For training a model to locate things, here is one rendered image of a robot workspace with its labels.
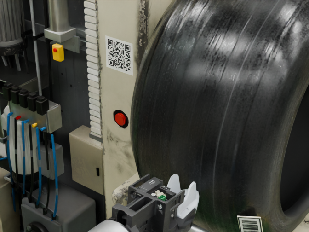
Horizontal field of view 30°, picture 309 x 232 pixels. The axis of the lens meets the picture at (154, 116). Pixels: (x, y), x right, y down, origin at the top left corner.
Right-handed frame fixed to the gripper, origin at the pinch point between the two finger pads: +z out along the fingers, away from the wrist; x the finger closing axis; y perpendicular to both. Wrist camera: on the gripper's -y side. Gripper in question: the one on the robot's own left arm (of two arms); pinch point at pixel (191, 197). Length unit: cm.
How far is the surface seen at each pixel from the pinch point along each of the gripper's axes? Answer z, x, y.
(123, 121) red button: 20.3, 31.2, -3.4
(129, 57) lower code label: 18.8, 29.6, 13.0
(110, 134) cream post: 21.4, 35.6, -8.8
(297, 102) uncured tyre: 10.3, -11.5, 18.5
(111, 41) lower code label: 18.6, 34.5, 15.4
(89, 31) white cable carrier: 19.6, 41.8, 15.4
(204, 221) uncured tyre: 4.8, -0.7, -7.2
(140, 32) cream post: 18.2, 26.8, 19.2
